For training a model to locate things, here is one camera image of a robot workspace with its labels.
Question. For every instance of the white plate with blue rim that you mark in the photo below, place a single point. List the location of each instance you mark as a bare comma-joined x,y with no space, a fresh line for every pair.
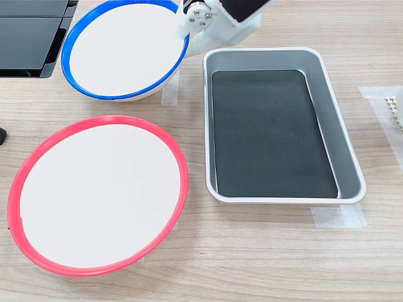
126,47

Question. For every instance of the long clear tape strip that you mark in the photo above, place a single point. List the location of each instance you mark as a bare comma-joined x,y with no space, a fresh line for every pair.
171,94

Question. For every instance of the black mat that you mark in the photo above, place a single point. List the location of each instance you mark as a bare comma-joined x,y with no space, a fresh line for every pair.
267,141

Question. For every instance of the black glossy device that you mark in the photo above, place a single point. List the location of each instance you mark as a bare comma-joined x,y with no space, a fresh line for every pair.
25,41

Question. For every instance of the pale perforated plate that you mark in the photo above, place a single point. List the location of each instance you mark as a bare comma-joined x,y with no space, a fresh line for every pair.
393,107

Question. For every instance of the white plate with red rim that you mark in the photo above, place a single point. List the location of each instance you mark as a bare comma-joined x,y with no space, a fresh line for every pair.
100,195

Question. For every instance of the steel tray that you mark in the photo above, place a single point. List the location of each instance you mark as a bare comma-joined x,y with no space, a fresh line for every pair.
349,176

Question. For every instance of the wide clear tape patch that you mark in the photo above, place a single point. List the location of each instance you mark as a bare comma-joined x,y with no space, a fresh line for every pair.
338,216

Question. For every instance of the small black object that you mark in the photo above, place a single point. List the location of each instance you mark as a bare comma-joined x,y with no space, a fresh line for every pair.
2,136

